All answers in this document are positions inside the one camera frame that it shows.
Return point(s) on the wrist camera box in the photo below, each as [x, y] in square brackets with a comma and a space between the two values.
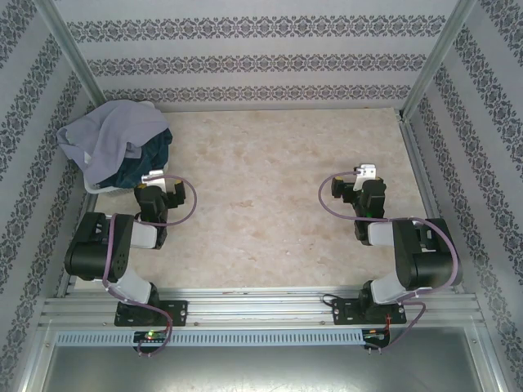
[365, 173]
[155, 179]

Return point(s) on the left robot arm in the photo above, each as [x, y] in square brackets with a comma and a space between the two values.
[94, 253]

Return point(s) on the right circuit board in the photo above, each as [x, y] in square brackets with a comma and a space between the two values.
[376, 335]

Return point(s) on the left circuit board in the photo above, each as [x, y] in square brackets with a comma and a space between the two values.
[151, 337]

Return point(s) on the grey metal sheet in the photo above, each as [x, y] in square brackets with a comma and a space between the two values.
[261, 369]

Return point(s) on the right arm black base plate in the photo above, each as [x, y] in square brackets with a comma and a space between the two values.
[345, 312]

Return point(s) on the aluminium frame post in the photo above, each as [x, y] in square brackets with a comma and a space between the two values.
[442, 45]
[68, 45]

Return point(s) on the plain denim skirt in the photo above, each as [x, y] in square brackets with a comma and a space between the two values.
[151, 151]

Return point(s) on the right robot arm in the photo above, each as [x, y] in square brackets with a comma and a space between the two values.
[429, 261]

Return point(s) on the lavender skirt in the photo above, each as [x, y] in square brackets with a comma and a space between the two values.
[110, 126]

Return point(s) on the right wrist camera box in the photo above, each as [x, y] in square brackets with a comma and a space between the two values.
[365, 173]

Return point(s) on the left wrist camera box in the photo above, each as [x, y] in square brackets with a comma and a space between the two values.
[155, 179]

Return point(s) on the aluminium side rail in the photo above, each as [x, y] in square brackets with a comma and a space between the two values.
[423, 179]
[88, 202]

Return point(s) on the aluminium mounting rail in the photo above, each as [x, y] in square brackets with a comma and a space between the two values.
[261, 304]

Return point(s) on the circuit board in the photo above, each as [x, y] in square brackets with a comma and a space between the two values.
[376, 335]
[151, 337]

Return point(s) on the white plastic basket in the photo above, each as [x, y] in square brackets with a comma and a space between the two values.
[102, 189]

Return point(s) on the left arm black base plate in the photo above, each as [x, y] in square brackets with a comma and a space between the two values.
[177, 312]

